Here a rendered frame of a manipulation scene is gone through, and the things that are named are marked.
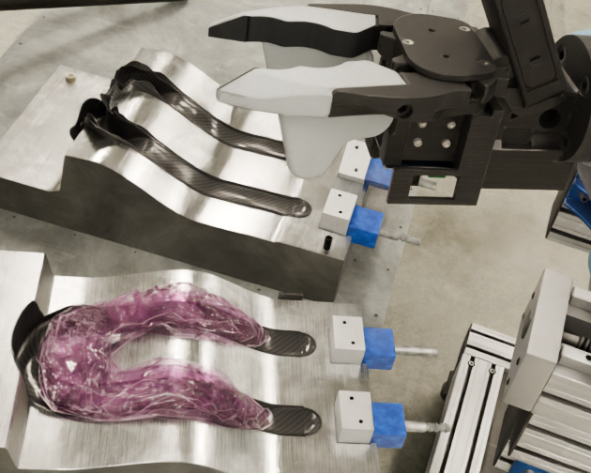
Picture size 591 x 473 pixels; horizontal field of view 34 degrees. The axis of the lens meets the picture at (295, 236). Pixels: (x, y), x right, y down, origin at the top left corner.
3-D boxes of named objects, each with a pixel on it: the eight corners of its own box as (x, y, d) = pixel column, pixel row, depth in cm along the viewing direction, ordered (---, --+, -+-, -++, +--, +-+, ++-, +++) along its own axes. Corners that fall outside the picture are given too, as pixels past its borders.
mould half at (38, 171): (371, 184, 144) (390, 113, 134) (332, 307, 125) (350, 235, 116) (62, 96, 148) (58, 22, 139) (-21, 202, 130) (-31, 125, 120)
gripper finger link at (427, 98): (341, 134, 46) (493, 114, 49) (346, 106, 45) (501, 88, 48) (302, 86, 49) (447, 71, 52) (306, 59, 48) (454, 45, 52)
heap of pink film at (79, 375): (268, 317, 115) (277, 274, 109) (271, 445, 103) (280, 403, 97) (49, 304, 112) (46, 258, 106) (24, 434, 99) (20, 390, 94)
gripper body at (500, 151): (375, 206, 52) (582, 211, 54) (405, 65, 47) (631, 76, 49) (351, 132, 58) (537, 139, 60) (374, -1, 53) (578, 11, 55)
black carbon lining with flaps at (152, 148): (331, 162, 135) (343, 110, 128) (303, 237, 124) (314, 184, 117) (101, 98, 138) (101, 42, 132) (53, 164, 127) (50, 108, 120)
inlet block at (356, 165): (438, 173, 133) (443, 163, 127) (429, 207, 132) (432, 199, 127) (348, 147, 134) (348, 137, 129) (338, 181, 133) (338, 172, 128)
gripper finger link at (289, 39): (203, 106, 55) (360, 134, 55) (209, 10, 51) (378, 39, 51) (214, 81, 57) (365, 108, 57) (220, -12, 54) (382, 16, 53)
